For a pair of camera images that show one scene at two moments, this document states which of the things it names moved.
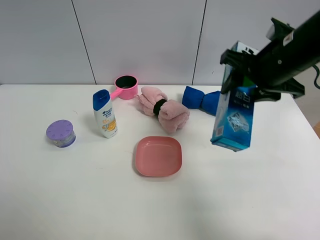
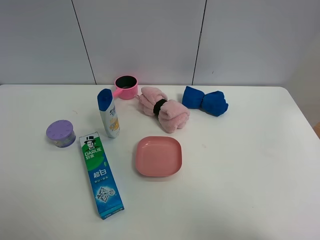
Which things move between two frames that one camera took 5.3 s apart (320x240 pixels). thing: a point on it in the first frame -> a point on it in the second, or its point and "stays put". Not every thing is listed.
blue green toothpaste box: (232, 123) -> (107, 195)
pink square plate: (158, 156) stays put
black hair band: (157, 107) stays put
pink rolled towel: (173, 116) stays put
